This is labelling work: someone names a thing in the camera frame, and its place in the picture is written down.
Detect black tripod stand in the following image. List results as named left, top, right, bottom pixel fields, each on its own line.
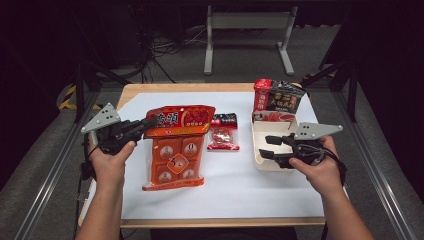
left=70, top=58, right=132, bottom=124
left=300, top=58, right=360, bottom=123

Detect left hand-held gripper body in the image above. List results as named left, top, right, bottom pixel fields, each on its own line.
left=80, top=102, right=143, bottom=156

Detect white table mat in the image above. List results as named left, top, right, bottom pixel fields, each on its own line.
left=80, top=91, right=326, bottom=221

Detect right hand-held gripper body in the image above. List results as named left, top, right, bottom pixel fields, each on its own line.
left=282, top=121, right=344, bottom=169

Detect white plastic box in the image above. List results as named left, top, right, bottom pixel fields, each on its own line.
left=250, top=110, right=299, bottom=173

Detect yellow black hazard tape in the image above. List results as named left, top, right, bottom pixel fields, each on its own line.
left=58, top=84, right=104, bottom=111

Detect red black soup base packet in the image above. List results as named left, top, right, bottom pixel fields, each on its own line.
left=251, top=78, right=307, bottom=124

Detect black floor cables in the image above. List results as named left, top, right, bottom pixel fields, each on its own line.
left=131, top=23, right=208, bottom=84

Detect grey metal stand frame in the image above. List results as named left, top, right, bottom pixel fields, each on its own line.
left=203, top=4, right=299, bottom=77

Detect small red black packet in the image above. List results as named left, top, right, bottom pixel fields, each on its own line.
left=206, top=112, right=241, bottom=152

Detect person's left hand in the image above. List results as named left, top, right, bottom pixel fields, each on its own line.
left=87, top=139, right=137, bottom=192

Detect person's right hand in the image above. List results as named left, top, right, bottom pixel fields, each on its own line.
left=288, top=135, right=345, bottom=198

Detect wooden table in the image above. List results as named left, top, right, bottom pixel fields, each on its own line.
left=77, top=82, right=326, bottom=230

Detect large orange food packet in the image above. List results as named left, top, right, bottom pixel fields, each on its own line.
left=141, top=104, right=217, bottom=192

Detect aluminium floor rail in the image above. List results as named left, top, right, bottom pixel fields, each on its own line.
left=13, top=89, right=102, bottom=240
left=332, top=89, right=418, bottom=240

